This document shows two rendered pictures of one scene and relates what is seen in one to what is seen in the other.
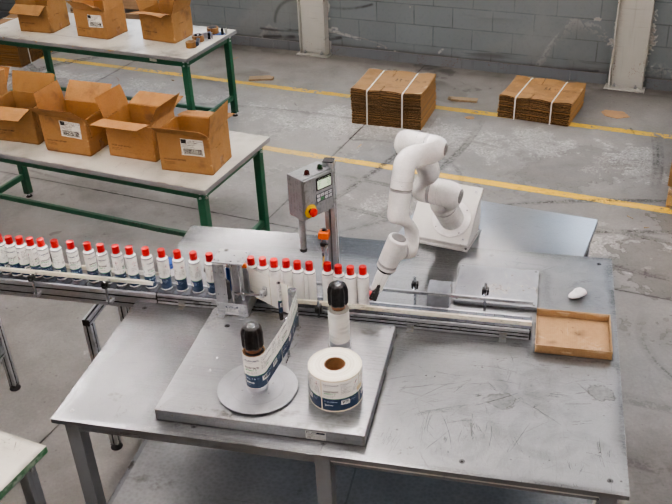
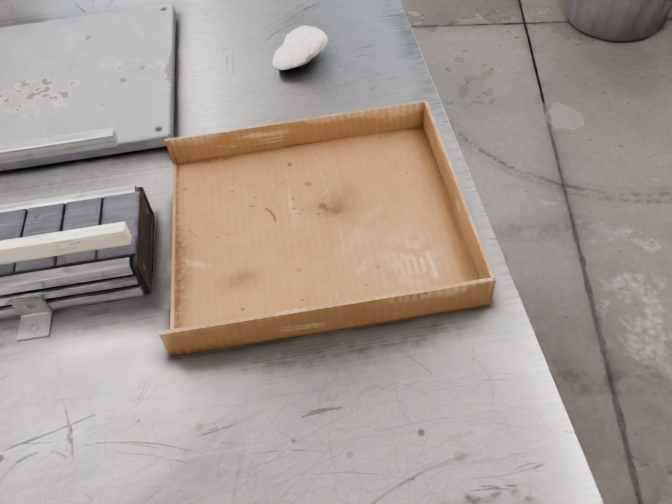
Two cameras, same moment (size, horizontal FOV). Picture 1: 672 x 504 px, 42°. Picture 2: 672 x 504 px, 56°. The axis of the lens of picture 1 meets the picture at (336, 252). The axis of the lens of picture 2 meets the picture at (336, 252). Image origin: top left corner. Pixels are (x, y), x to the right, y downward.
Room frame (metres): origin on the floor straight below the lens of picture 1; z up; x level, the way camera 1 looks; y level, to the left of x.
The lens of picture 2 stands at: (2.46, -0.84, 1.33)
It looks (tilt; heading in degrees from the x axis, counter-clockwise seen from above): 51 degrees down; 342
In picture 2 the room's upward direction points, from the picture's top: 6 degrees counter-clockwise
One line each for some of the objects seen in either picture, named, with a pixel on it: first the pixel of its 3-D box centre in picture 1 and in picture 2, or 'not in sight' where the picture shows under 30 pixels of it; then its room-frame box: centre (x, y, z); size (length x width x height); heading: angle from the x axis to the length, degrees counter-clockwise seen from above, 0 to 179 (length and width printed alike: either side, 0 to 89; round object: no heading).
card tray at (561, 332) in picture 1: (573, 333); (312, 214); (2.89, -0.96, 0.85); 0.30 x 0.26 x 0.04; 76
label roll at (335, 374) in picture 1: (335, 379); not in sight; (2.54, 0.02, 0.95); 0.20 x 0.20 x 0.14
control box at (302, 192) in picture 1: (311, 191); not in sight; (3.24, 0.09, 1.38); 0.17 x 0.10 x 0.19; 131
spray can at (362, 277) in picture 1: (363, 286); not in sight; (3.10, -0.11, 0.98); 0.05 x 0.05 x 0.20
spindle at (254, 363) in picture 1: (254, 356); not in sight; (2.59, 0.32, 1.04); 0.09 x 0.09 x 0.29
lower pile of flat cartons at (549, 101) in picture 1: (541, 99); not in sight; (7.24, -1.87, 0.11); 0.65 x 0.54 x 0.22; 62
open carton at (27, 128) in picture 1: (19, 110); not in sight; (5.38, 2.01, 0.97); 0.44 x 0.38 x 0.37; 159
